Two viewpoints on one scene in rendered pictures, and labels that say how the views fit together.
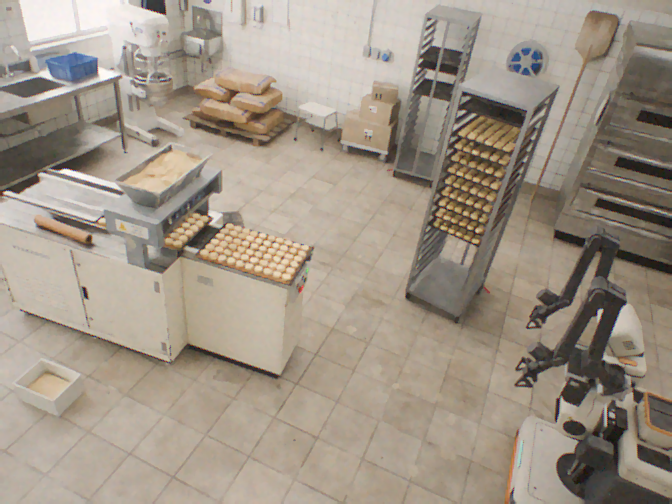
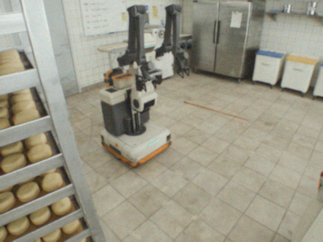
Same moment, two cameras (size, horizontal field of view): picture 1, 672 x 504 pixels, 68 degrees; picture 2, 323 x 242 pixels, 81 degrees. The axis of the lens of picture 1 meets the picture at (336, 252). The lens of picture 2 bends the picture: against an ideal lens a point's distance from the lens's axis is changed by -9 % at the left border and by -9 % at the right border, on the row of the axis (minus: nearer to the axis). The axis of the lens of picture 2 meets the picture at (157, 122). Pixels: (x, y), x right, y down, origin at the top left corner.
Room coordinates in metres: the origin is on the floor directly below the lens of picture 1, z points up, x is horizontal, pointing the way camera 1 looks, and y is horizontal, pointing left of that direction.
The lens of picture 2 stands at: (3.42, -0.32, 1.60)
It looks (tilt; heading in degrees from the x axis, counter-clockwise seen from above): 30 degrees down; 206
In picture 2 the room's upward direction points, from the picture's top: 2 degrees counter-clockwise
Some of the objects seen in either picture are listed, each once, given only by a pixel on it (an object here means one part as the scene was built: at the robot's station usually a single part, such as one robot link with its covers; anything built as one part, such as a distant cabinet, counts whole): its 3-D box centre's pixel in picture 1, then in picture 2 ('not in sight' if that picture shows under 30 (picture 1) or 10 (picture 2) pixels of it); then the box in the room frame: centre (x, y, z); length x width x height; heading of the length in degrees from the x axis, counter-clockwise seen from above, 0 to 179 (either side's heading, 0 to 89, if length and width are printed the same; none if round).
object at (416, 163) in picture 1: (434, 99); not in sight; (5.63, -0.84, 0.93); 0.64 x 0.51 x 1.78; 164
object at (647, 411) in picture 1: (657, 420); (123, 80); (1.60, -1.63, 0.87); 0.23 x 0.15 x 0.11; 161
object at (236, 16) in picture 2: not in sight; (236, 19); (-1.38, -0.84, 1.39); 0.22 x 0.03 x 0.31; 71
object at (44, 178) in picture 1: (168, 214); not in sight; (2.70, 1.12, 0.87); 2.01 x 0.03 x 0.07; 77
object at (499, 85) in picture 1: (473, 202); not in sight; (3.37, -0.97, 0.93); 0.64 x 0.51 x 1.78; 151
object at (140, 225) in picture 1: (169, 211); not in sight; (2.54, 1.04, 1.01); 0.72 x 0.33 x 0.34; 167
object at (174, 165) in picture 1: (166, 172); not in sight; (2.54, 1.04, 1.28); 0.54 x 0.27 x 0.06; 167
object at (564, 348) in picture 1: (578, 324); (176, 30); (1.58, -1.03, 1.41); 0.11 x 0.06 x 0.43; 161
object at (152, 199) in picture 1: (166, 176); not in sight; (2.54, 1.04, 1.25); 0.56 x 0.29 x 0.14; 167
